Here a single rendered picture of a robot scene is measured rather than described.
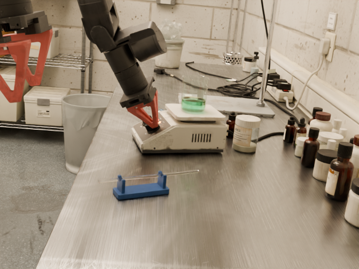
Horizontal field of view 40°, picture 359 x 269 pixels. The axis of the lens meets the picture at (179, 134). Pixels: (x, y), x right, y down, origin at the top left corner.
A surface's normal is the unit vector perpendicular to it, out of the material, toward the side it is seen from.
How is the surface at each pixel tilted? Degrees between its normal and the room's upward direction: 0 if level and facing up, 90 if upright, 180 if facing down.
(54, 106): 92
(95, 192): 0
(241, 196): 0
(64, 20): 90
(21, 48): 111
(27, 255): 0
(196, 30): 90
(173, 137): 90
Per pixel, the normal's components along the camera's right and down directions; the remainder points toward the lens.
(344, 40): -1.00, -0.07
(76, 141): -0.36, 0.32
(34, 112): 0.07, 0.34
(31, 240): 0.09, -0.95
